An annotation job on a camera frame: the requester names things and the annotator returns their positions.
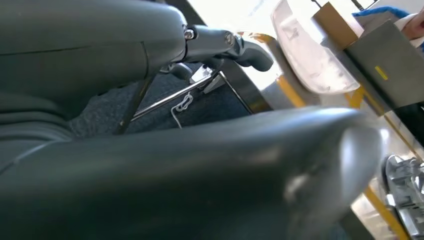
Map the person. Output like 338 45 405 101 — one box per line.
351 5 424 51

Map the brown cardboard box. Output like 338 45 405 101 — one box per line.
312 1 366 51

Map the black carrying case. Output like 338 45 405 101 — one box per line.
393 103 424 149

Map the grey open laptop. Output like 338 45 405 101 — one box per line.
343 19 424 111

